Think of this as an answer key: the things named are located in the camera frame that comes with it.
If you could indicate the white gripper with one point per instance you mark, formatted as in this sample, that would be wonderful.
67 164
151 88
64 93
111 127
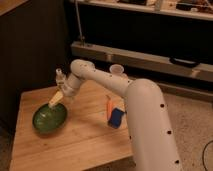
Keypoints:
69 89

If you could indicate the green ceramic bowl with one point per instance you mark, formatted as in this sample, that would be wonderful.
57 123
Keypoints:
48 119

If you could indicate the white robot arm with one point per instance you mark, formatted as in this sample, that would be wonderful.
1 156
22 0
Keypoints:
152 138

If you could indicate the small clear plastic bottle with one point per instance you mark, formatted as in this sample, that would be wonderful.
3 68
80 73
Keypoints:
60 78

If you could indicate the grey metal case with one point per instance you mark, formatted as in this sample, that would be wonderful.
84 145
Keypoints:
141 60

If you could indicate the orange carrot toy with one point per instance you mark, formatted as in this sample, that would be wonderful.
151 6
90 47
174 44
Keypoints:
109 107

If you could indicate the blue sponge block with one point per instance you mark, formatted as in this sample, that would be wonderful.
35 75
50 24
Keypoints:
116 118

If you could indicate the clear plastic cup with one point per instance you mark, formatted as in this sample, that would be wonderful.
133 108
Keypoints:
116 69

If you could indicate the metal vertical pole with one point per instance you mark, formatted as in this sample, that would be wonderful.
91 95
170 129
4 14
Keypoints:
81 37

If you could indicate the wooden shelf board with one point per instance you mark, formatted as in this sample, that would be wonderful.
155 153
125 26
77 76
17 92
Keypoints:
155 9

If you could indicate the black case handle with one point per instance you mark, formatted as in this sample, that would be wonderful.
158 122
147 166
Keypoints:
184 64

